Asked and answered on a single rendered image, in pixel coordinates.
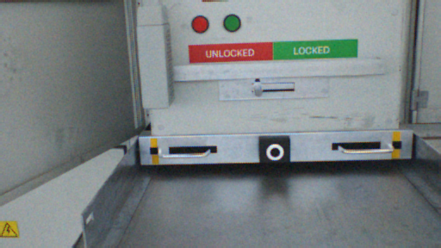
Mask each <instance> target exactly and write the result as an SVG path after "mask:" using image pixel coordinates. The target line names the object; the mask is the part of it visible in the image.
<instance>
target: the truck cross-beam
mask: <svg viewBox="0 0 441 248"><path fill-rule="evenodd" d="M382 132H401V141H393V147H394V148H395V149H400V157H399V158H391V159H409V158H412V143H413V130H412V129H411V128H410V127H408V125H406V124H399V128H390V129H364V130H338V131H286V132H259V133H207V134H154V135H152V131H143V132H142V134H141V135H140V137H139V145H140V164H149V165H162V164H153V163H152V155H158V148H157V147H151V138H168V145H169V154H197V153H205V152H207V151H208V149H209V148H212V152H211V153H210V154H209V155H208V156H207V157H205V158H170V164H224V163H256V162H259V137H260V136H284V135H288V136H289V137H290V162H317V161H347V160H378V159H380V153H377V154H344V153H342V152H340V151H339V150H338V149H337V147H336V145H340V146H341V147H342V148H344V149H345V150H375V149H381V137H382Z"/></svg>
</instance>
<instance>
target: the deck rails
mask: <svg viewBox="0 0 441 248"><path fill-rule="evenodd" d="M143 131H151V122H150V121H149V122H148V124H147V125H146V127H144V130H143ZM143 131H142V132H143ZM142 132H141V133H140V134H142ZM139 137H140V135H139ZM139 137H138V138H137V140H136V141H135V142H134V143H133V144H132V145H131V148H129V149H128V151H127V153H126V154H125V155H124V157H123V158H122V159H121V161H120V162H119V164H118V165H117V166H116V167H115V169H114V170H113V171H112V172H111V175H109V177H108V179H107V180H106V181H105V183H104V184H103V185H102V187H101V188H100V189H99V190H98V191H97V193H96V195H95V196H94V197H93V198H92V201H90V203H89V204H88V206H87V207H86V209H85V210H84V211H83V212H82V213H81V214H80V218H81V223H82V228H83V234H84V248H118V247H119V244H120V243H121V241H122V237H123V236H124V234H125V231H126V230H127V228H128V225H129V224H130V222H131V221H132V218H133V217H134V213H135V211H136V210H137V208H138V206H139V205H140V202H141V198H142V197H143V195H144V194H145V191H146V189H147V186H148V185H149V183H150V182H151V179H152V177H153V175H154V172H155V171H156V169H157V168H158V166H157V165H149V164H140V152H138V146H139ZM389 161H390V162H391V163H392V164H393V165H394V166H395V167H396V168H397V169H398V170H399V172H400V173H401V174H402V175H403V176H404V177H405V178H406V179H407V180H408V181H409V182H410V184H412V186H414V188H416V190H418V191H419V192H420V194H421V195H422V196H423V197H424V198H425V199H426V200H427V201H428V202H429V203H430V204H431V206H432V207H433V208H434V209H436V211H437V212H438V213H439V214H440V215H441V153H440V152H439V151H437V149H435V148H434V147H432V146H431V145H430V144H428V143H427V142H426V141H425V140H423V139H422V138H420V137H419V136H418V135H417V134H415V133H414V132H413V143H412V158H409V159H390V160H389ZM90 214H91V218H92V221H91V222H90V224H89V225H88V226H87V225H86V220H87V219H88V217H90Z"/></svg>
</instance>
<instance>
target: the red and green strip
mask: <svg viewBox="0 0 441 248"><path fill-rule="evenodd" d="M188 48H189V63H190V64H197V63H216V62H236V61H256V60H295V59H333V58H357V51H358V39H347V40H293V41H274V42H256V43H220V44H201V45H188Z"/></svg>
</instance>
